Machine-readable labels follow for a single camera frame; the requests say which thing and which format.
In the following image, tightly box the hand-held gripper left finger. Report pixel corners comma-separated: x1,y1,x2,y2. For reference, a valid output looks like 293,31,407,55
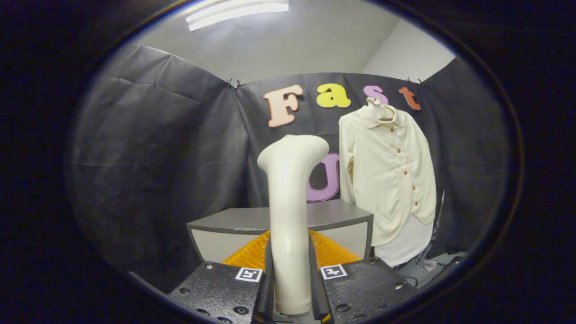
167,230,274,324

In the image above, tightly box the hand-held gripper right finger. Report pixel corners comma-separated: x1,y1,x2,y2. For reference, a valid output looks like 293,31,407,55
308,229,419,323

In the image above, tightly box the cream button-up shirt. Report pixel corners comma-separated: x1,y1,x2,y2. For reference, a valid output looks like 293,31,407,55
338,104,437,248

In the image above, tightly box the white garment steamer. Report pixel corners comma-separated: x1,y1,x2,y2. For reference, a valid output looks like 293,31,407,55
257,134,330,315

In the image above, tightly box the white hanging sheet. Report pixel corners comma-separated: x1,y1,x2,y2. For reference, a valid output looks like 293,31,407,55
374,213,435,268

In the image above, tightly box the grey cabinet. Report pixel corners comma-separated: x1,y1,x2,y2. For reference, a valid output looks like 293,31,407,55
186,199,375,265

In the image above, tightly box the black backdrop cloth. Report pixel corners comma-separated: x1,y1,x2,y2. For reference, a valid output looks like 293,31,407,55
67,45,511,294

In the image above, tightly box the white plastic hanger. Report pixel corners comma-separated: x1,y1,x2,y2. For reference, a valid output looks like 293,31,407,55
365,96,397,123

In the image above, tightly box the ceiling light panel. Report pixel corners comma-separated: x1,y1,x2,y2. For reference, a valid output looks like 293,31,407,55
186,0,290,32

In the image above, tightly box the black cable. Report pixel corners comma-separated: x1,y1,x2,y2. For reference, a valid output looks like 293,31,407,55
416,189,447,267

